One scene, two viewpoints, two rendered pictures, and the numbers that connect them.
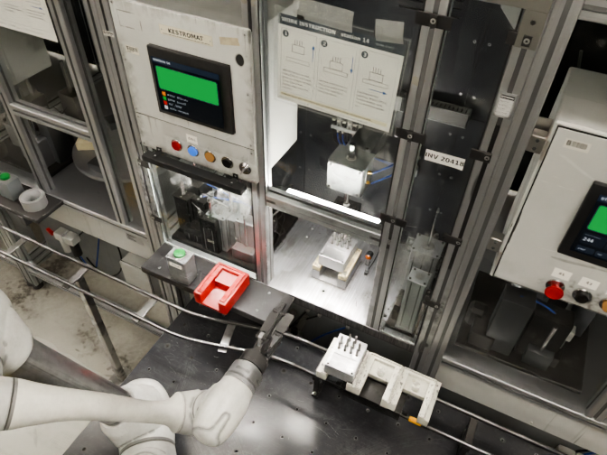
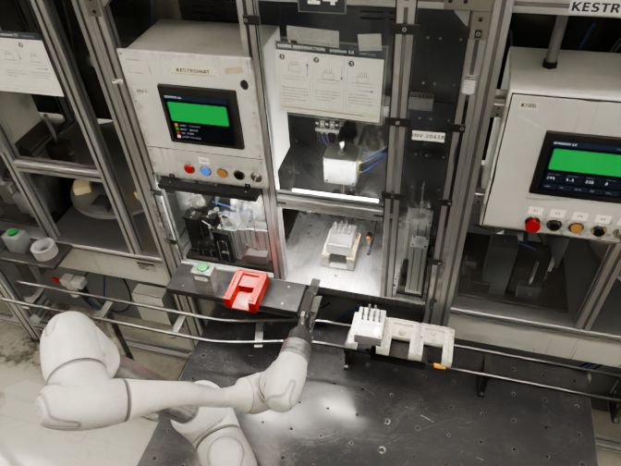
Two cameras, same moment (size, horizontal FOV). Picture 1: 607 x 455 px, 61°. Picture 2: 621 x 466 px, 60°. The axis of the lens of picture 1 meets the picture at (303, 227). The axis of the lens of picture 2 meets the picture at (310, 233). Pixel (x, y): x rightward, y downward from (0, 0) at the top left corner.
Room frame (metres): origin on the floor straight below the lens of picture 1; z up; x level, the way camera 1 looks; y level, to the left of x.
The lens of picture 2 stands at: (-0.25, 0.20, 2.48)
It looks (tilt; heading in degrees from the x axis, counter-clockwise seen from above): 43 degrees down; 352
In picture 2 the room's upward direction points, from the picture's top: 4 degrees counter-clockwise
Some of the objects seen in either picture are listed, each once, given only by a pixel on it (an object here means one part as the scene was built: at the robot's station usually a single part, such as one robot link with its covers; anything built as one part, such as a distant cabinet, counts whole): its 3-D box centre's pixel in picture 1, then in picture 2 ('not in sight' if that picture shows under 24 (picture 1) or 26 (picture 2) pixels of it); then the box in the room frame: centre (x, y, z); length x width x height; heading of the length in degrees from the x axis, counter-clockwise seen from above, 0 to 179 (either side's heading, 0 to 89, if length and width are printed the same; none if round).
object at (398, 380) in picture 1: (377, 383); (400, 342); (0.83, -0.25, 0.84); 0.36 x 0.14 x 0.10; 65
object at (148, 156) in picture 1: (192, 169); (207, 187); (1.23, 0.34, 1.37); 0.36 x 0.04 x 0.04; 65
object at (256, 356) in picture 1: (258, 355); (302, 332); (0.74, 0.11, 1.12); 0.09 x 0.07 x 0.08; 155
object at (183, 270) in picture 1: (183, 264); (206, 275); (1.19, 0.42, 0.97); 0.08 x 0.08 x 0.12; 65
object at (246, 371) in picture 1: (244, 376); (296, 351); (0.68, 0.14, 1.12); 0.09 x 0.06 x 0.09; 65
